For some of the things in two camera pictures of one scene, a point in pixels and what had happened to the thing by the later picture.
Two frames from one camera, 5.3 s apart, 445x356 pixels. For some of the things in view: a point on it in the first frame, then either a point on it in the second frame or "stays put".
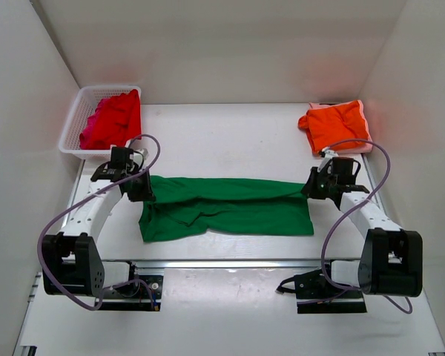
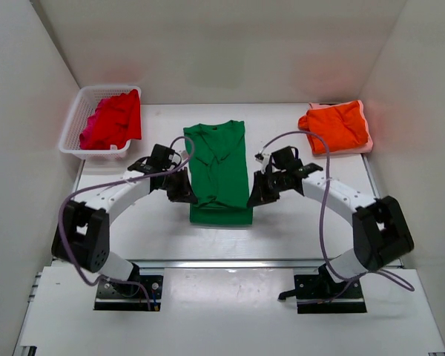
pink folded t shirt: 367,148 stays put
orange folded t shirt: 330,124 stays put
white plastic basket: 84,104 stays put
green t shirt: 256,207 -> 218,172
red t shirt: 116,122 stays put
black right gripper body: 320,182 -> 279,181
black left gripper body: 141,188 -> 174,178
